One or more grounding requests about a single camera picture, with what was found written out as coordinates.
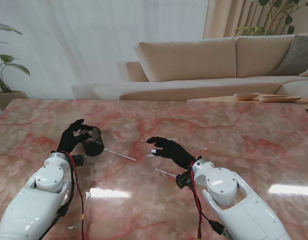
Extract grey sofa cushion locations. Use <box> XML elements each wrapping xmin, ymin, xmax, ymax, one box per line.
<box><xmin>268</xmin><ymin>34</ymin><xmax>308</xmax><ymax>77</ymax></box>

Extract beige pleated curtain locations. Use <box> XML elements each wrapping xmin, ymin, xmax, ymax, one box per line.
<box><xmin>202</xmin><ymin>0</ymin><xmax>308</xmax><ymax>40</ymax></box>

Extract beige sectional sofa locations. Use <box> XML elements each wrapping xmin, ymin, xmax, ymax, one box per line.
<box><xmin>71</xmin><ymin>32</ymin><xmax>308</xmax><ymax>101</ymax></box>

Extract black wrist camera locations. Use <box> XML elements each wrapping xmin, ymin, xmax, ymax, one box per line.
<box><xmin>175</xmin><ymin>171</ymin><xmax>194</xmax><ymax>190</ymax></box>
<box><xmin>71</xmin><ymin>154</ymin><xmax>85</xmax><ymax>167</ymax></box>

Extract light wooden bowl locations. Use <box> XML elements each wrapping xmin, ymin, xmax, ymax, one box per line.
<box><xmin>233</xmin><ymin>92</ymin><xmax>261</xmax><ymax>101</ymax></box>

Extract red and black right arm cables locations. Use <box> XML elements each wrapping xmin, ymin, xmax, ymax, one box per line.
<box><xmin>188</xmin><ymin>162</ymin><xmax>231</xmax><ymax>240</ymax></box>

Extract red and black arm cables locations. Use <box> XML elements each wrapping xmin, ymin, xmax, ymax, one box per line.
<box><xmin>38</xmin><ymin>152</ymin><xmax>86</xmax><ymax>240</ymax></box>
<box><xmin>188</xmin><ymin>162</ymin><xmax>231</xmax><ymax>240</ymax></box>

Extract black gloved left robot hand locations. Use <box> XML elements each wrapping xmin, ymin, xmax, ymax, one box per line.
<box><xmin>56</xmin><ymin>118</ymin><xmax>94</xmax><ymax>155</ymax></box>

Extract sheer white curtain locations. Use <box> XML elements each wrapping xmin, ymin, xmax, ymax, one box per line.
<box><xmin>0</xmin><ymin>0</ymin><xmax>209</xmax><ymax>100</ymax></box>

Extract shallow wooden tray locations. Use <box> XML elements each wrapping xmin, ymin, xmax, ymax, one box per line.
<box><xmin>258</xmin><ymin>95</ymin><xmax>302</xmax><ymax>103</ymax></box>

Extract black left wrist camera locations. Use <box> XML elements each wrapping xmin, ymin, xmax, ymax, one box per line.
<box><xmin>71</xmin><ymin>154</ymin><xmax>85</xmax><ymax>167</ymax></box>

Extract red and black left arm cables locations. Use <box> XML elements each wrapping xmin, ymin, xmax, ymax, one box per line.
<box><xmin>38</xmin><ymin>152</ymin><xmax>86</xmax><ymax>240</ymax></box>

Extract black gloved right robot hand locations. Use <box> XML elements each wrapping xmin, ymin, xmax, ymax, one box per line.
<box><xmin>146</xmin><ymin>136</ymin><xmax>196</xmax><ymax>170</ymax></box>

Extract tall branching green plant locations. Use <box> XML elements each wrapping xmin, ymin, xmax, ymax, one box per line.
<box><xmin>234</xmin><ymin>0</ymin><xmax>308</xmax><ymax>38</ymax></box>

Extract beige plant pot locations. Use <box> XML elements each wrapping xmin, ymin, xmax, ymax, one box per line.
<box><xmin>0</xmin><ymin>90</ymin><xmax>30</xmax><ymax>112</ymax></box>

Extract large-leaf green houseplant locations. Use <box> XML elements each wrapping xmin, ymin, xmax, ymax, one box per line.
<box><xmin>0</xmin><ymin>21</ymin><xmax>31</xmax><ymax>94</ymax></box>

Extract light wooden coffee table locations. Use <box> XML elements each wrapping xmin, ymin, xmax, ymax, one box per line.
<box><xmin>186</xmin><ymin>95</ymin><xmax>308</xmax><ymax>112</ymax></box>

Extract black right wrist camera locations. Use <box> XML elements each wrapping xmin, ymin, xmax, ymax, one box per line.
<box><xmin>175</xmin><ymin>171</ymin><xmax>194</xmax><ymax>190</ymax></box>

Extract black mesh brush holder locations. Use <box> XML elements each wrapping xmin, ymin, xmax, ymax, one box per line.
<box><xmin>80</xmin><ymin>126</ymin><xmax>105</xmax><ymax>157</ymax></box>

